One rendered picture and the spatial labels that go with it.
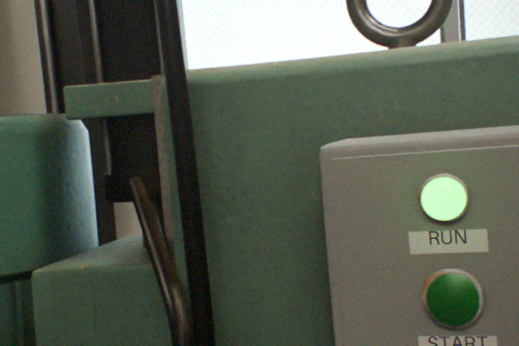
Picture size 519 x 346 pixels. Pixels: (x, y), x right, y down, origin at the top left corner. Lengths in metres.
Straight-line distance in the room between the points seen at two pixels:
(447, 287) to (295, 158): 0.11
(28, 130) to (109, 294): 0.11
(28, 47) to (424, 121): 1.84
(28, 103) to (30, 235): 1.67
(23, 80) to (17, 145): 1.68
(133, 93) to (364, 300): 0.22
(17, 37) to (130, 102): 1.71
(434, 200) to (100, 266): 0.22
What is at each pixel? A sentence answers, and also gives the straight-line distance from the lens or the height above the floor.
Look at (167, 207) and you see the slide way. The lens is 0.55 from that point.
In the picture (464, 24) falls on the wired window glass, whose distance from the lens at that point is 2.01.
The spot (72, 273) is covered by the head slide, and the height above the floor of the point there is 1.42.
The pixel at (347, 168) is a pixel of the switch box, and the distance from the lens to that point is 0.43.
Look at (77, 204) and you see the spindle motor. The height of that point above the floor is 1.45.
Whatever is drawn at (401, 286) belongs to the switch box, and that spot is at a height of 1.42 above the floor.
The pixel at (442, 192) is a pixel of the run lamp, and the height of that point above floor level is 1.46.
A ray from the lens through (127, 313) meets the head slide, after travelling 0.57.
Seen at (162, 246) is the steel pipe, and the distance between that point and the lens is 0.54.
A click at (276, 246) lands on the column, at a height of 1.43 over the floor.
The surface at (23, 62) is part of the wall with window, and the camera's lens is 2.29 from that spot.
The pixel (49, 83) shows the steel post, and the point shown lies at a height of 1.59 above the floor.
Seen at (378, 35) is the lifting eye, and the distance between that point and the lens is 0.59.
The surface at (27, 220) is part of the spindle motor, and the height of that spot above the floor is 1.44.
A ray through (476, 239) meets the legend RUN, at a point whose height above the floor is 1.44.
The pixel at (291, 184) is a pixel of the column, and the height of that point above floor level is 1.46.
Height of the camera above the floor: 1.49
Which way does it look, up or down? 3 degrees down
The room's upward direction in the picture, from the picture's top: 5 degrees counter-clockwise
